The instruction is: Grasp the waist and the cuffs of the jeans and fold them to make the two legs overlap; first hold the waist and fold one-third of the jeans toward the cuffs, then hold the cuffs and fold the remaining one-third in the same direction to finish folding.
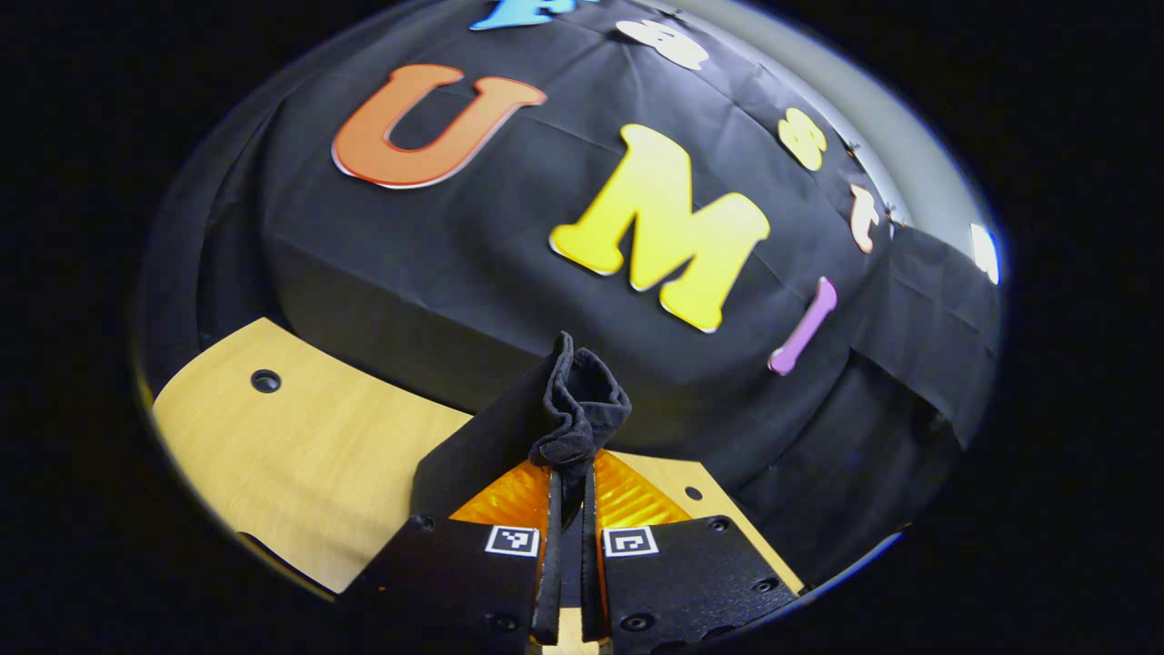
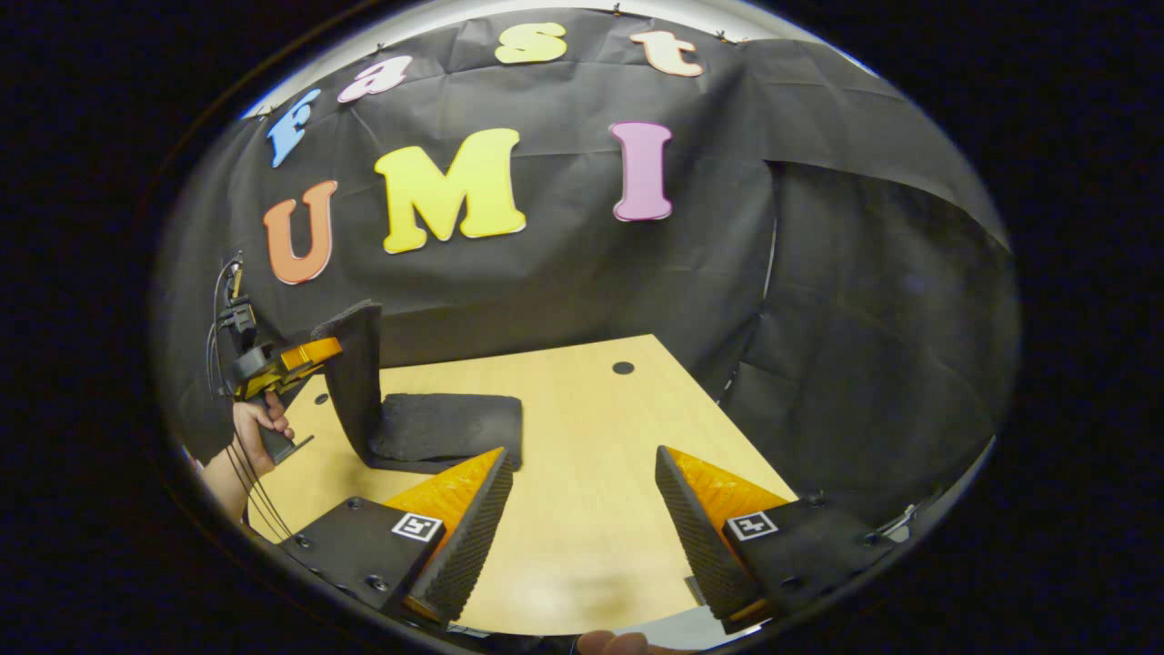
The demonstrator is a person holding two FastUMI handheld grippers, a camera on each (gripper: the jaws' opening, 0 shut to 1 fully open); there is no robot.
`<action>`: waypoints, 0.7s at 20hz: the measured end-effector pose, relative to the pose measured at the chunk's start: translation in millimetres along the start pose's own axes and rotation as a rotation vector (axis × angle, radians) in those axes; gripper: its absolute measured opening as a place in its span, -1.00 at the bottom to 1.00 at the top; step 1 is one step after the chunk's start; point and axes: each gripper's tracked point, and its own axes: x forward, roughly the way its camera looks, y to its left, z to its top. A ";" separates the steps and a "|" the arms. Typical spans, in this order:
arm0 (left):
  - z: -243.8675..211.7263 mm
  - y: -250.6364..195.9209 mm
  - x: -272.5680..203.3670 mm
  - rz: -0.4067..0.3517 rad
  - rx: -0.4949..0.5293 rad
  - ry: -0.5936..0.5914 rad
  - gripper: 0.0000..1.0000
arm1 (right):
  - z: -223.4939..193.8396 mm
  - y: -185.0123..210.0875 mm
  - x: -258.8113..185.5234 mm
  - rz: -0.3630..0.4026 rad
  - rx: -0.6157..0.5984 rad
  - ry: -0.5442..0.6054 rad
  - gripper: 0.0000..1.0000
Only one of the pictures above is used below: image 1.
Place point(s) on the dark jeans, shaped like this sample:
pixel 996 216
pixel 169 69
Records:
pixel 582 409

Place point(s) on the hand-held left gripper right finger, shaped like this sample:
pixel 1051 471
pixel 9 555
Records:
pixel 591 582

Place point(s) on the black backdrop cloth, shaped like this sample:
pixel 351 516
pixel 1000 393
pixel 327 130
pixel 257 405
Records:
pixel 455 255

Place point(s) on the ceiling light panel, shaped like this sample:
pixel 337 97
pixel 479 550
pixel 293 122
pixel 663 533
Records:
pixel 985 255

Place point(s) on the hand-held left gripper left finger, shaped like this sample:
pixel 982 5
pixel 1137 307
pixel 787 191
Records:
pixel 551 582

